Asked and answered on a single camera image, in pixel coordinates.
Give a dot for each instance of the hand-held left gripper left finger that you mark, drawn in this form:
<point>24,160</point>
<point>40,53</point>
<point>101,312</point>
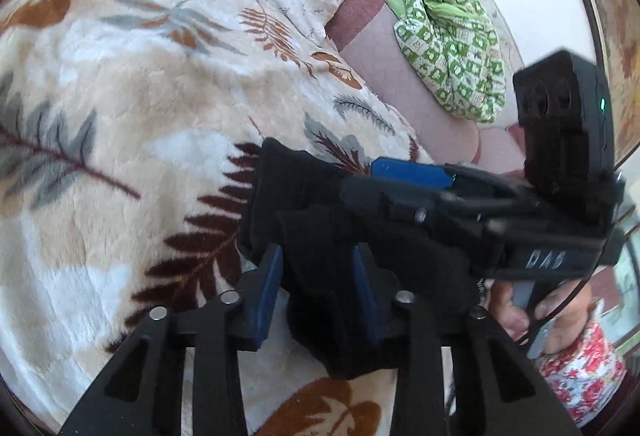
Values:
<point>267,296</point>

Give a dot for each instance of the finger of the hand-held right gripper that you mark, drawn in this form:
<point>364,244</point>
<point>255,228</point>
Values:
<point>450,216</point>
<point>410,171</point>

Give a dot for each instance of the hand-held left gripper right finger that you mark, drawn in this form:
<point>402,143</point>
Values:
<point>364,296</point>

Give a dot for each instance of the black pants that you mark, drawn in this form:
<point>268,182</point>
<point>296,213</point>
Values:
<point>310,236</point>

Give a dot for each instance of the person's right forearm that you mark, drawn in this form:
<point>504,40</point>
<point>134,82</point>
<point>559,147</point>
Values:
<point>585,376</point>

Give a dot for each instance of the person's right hand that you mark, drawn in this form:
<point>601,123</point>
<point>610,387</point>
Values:
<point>505,313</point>

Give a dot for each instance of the pink bolster cushion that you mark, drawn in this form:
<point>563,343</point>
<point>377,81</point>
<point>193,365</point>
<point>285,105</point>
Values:
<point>395,76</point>

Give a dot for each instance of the green white patterned cloth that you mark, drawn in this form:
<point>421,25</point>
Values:
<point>445,46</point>

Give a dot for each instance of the leaf print fleece blanket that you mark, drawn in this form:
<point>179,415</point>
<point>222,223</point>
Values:
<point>125,91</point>

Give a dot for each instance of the large framed wall picture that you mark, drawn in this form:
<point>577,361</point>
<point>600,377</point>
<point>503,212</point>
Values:
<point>617,41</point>

